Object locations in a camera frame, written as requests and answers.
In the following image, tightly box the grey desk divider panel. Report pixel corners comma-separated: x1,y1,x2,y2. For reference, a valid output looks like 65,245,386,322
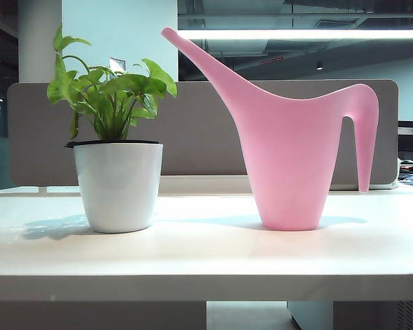
6,79,400,191

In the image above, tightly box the black monitor with white label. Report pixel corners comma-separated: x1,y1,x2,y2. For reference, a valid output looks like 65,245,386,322
398,120,413,153

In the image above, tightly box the green leafy plant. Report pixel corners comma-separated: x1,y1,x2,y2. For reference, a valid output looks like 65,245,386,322
46,23,178,142

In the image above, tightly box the white ceiling light strip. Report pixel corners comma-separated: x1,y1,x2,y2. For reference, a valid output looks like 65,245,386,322
178,28,413,40

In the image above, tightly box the pink plastic watering can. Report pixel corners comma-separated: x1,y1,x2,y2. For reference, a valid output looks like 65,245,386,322
160,27,380,232

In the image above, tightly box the grey cabinet under table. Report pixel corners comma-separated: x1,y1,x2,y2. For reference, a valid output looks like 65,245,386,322
286,300,413,330

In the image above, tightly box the black inner pot rim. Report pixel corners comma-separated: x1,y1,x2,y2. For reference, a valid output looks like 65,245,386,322
64,139,160,149

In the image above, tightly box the white glossy plant pot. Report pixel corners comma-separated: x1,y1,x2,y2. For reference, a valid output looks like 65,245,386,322
73,143,165,234

